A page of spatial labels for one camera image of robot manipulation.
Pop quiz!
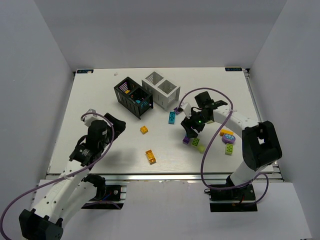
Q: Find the pale green lego brick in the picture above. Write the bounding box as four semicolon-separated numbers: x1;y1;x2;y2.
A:
197;144;206;154

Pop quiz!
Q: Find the small orange lego brick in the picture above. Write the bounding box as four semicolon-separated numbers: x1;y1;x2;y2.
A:
140;125;149;135

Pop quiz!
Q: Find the purple paw print piece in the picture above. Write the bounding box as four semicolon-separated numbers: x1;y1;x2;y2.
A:
221;133;236;144

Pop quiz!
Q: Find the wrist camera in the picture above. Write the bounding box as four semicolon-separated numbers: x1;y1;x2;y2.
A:
180;102;192;119
80;108;99;127

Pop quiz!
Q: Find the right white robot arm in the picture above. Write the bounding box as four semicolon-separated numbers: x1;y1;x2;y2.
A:
177;87;283;190

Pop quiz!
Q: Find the green lego brick lower right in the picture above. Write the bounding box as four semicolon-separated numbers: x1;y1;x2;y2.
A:
224;143;234;156

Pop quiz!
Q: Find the black slotted container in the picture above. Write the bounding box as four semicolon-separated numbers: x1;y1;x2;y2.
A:
114;77;154;119

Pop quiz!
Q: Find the white slotted container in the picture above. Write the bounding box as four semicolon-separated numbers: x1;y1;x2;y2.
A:
141;71;181;111

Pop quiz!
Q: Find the aluminium rail front edge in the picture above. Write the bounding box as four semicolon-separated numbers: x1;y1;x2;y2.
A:
46;172;251;182

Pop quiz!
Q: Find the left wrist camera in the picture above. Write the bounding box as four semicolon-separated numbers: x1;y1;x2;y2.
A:
80;108;99;127

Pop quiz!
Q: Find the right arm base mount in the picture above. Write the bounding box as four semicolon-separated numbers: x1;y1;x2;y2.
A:
204;184;258;213

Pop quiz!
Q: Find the orange lego brick right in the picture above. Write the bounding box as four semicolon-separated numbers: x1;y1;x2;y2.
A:
219;129;234;136

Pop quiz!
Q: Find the green lego brick centre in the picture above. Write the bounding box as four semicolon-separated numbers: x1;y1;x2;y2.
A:
191;138;200;148

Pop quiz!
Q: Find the purple long lego brick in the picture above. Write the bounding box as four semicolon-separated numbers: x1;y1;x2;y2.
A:
174;107;181;115

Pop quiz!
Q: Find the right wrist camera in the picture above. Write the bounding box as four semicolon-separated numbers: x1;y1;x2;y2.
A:
180;102;192;119

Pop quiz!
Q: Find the long orange lego brick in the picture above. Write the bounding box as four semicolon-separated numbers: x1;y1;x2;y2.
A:
145;149;156;165

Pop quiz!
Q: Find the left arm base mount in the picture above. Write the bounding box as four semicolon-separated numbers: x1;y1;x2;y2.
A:
81;174;125;210

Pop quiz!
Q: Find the teal long lego brick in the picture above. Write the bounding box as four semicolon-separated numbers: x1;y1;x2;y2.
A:
168;111;176;125

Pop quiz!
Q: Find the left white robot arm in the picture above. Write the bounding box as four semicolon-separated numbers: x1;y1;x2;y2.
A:
19;112;126;240

